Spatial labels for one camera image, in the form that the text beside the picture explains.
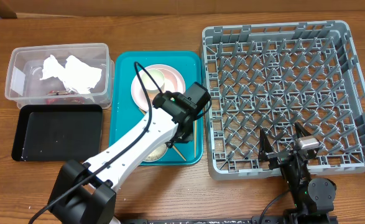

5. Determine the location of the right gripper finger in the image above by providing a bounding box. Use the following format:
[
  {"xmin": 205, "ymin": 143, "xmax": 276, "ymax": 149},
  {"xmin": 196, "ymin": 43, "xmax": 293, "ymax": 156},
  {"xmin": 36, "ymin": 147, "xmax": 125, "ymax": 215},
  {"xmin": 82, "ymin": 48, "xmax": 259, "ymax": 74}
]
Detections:
[
  {"xmin": 294, "ymin": 122, "xmax": 312, "ymax": 139},
  {"xmin": 259, "ymin": 129, "xmax": 274, "ymax": 156}
]

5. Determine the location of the white bowl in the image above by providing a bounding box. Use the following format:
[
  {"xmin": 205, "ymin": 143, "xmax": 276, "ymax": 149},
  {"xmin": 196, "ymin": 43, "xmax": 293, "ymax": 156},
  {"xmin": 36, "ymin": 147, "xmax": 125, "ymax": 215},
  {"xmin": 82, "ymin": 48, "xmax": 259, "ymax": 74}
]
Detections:
[{"xmin": 144, "ymin": 144, "xmax": 168, "ymax": 162}]

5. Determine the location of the white napkin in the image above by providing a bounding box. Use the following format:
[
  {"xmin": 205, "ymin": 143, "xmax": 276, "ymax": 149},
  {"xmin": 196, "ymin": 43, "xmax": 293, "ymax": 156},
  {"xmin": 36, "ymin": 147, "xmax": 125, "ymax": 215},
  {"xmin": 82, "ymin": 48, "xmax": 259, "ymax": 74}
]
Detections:
[{"xmin": 40, "ymin": 55, "xmax": 102, "ymax": 94}]

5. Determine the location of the red snack wrapper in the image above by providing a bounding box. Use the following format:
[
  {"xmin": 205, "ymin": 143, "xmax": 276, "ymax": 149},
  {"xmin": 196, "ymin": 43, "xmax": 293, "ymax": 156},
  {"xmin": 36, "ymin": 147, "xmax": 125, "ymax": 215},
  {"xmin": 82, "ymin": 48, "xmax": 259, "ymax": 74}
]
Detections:
[{"xmin": 45, "ymin": 90, "xmax": 93, "ymax": 105}]

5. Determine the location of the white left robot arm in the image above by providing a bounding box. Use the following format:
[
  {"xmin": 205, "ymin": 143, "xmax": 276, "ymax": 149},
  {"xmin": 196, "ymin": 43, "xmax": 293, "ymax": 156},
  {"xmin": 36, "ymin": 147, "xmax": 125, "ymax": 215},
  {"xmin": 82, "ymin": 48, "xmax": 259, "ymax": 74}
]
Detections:
[{"xmin": 46, "ymin": 90, "xmax": 210, "ymax": 223}]

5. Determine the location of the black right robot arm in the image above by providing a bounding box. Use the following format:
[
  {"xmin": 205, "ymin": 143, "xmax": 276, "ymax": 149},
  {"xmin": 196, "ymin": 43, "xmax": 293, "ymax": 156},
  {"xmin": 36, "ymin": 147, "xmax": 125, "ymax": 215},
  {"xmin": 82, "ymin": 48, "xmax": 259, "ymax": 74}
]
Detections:
[{"xmin": 258, "ymin": 122, "xmax": 338, "ymax": 224}]

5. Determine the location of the wooden chopstick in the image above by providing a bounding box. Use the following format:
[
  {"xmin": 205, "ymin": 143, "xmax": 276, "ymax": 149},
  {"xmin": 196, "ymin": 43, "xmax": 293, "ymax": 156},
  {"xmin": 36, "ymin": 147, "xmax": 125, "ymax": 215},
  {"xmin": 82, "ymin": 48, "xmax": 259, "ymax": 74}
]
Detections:
[
  {"xmin": 139, "ymin": 108, "xmax": 187, "ymax": 161},
  {"xmin": 193, "ymin": 120, "xmax": 197, "ymax": 159}
]

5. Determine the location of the pink small bowl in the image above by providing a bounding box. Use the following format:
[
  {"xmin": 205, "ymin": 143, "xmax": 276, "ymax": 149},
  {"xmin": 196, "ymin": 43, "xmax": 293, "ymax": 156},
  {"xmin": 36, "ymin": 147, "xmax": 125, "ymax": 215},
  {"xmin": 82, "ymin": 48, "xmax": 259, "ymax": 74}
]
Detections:
[{"xmin": 156, "ymin": 68, "xmax": 176, "ymax": 92}]

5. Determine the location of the cream cup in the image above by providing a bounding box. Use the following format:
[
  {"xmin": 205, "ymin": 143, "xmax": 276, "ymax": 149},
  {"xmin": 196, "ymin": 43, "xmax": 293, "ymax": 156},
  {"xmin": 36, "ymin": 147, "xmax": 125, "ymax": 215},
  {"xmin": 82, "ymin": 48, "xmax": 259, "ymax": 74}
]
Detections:
[{"xmin": 139, "ymin": 68, "xmax": 165, "ymax": 98}]

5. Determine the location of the pink plate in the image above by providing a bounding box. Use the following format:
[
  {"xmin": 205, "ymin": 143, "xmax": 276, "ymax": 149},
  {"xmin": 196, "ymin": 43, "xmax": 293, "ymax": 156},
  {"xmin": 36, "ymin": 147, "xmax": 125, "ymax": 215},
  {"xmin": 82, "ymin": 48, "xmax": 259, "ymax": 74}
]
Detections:
[{"xmin": 131, "ymin": 64, "xmax": 186, "ymax": 111}]

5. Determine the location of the teal serving tray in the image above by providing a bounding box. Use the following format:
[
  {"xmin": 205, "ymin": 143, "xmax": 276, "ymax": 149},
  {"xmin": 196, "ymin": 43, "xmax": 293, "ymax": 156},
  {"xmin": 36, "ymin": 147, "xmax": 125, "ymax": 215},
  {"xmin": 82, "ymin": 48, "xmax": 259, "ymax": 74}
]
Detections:
[{"xmin": 109, "ymin": 51, "xmax": 203, "ymax": 166}]

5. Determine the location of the grey dish rack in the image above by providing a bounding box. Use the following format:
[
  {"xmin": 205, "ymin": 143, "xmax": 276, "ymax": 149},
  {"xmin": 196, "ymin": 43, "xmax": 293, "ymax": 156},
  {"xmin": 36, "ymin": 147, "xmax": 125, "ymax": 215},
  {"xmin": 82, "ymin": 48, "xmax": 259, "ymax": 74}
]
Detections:
[{"xmin": 200, "ymin": 21, "xmax": 365, "ymax": 180}]

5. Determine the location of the black plastic tray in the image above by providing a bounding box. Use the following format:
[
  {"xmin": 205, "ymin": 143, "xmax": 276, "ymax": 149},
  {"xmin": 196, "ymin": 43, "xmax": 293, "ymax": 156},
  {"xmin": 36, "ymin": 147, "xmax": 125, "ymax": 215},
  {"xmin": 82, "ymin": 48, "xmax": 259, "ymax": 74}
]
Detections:
[{"xmin": 11, "ymin": 105, "xmax": 103, "ymax": 161}]

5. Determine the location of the clear plastic bin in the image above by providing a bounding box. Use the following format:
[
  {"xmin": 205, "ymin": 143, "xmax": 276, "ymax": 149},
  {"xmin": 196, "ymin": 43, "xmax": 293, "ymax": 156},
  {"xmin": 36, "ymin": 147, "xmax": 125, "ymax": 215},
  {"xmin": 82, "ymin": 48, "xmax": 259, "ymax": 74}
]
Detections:
[{"xmin": 5, "ymin": 43, "xmax": 114, "ymax": 109}]

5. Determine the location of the cardboard backdrop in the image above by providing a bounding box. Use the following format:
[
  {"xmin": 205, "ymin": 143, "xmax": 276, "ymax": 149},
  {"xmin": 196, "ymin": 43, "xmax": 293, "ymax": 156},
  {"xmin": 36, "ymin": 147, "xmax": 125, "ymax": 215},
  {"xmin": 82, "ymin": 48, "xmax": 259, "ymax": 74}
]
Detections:
[{"xmin": 0, "ymin": 0, "xmax": 365, "ymax": 18}]

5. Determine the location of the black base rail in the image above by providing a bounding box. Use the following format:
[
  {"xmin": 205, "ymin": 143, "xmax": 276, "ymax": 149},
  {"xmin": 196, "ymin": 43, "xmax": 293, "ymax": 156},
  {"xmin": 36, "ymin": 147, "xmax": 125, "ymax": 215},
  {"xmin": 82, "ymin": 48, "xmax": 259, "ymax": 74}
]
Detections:
[{"xmin": 116, "ymin": 215, "xmax": 338, "ymax": 224}]

